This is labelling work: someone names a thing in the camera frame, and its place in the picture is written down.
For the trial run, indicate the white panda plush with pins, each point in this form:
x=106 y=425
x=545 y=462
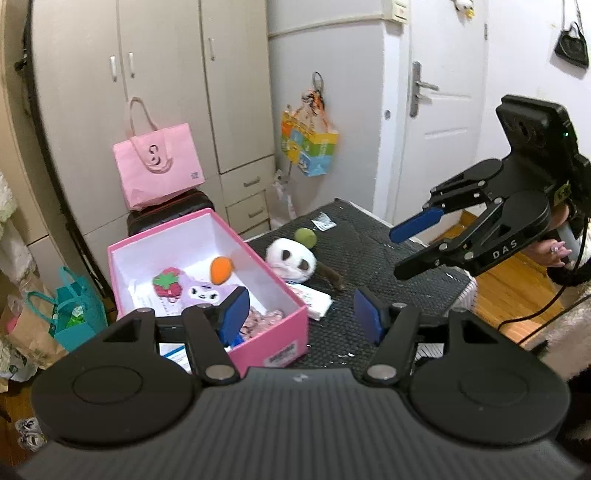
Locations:
x=286 y=258

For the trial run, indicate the white plastic bag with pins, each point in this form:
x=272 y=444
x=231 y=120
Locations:
x=284 y=194

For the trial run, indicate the wall light switch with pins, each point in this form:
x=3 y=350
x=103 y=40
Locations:
x=400 y=10

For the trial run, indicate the pink cardboard box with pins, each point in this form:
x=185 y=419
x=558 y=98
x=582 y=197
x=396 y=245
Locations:
x=277 y=341

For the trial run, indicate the brown furry item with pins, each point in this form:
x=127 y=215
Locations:
x=334 y=278

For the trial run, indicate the black suitcase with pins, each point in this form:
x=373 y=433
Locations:
x=184 y=207

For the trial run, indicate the brown paper bag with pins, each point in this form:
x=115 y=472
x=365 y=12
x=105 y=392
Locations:
x=32 y=337

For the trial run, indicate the pink floral scrunchie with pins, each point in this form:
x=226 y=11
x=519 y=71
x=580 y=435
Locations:
x=261 y=323

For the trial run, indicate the person's right hand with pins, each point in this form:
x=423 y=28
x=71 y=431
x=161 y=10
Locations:
x=549 y=256

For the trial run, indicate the orange plush ball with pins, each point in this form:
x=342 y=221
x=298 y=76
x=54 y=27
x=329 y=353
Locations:
x=220 y=270

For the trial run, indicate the black honeycomb table mat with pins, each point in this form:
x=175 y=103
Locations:
x=369 y=258

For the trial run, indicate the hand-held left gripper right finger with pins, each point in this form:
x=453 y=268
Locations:
x=369 y=316

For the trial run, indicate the pair of sneakers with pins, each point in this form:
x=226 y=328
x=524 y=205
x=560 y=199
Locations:
x=30 y=434

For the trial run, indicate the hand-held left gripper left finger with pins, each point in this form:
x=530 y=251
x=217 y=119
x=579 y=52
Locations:
x=235 y=314

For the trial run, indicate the white tissue pack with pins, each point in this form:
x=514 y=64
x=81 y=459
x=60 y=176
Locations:
x=316 y=300

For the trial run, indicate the black handbag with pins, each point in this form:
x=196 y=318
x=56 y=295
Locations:
x=571 y=46

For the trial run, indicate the beige wardrobe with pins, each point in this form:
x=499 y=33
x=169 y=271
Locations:
x=161 y=46

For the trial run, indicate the teal gift bag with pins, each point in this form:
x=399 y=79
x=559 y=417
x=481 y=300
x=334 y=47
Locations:
x=78 y=318

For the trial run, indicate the pink tote bag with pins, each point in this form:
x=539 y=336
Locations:
x=157 y=175

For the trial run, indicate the colourful gift bag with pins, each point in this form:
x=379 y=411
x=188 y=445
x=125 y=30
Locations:
x=309 y=147

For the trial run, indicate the white door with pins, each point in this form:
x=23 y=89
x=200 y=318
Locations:
x=448 y=138

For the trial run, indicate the red strawberry plush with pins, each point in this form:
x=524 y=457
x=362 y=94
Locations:
x=167 y=285

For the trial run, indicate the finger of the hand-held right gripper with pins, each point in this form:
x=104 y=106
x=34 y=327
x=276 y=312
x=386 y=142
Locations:
x=415 y=226
x=461 y=251

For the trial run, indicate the small white sachet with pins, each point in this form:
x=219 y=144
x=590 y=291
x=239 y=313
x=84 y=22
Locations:
x=324 y=223

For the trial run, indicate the purple plush toy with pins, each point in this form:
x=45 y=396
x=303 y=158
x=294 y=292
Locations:
x=201 y=290

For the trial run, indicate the green plush ball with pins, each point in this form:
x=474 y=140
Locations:
x=304 y=236

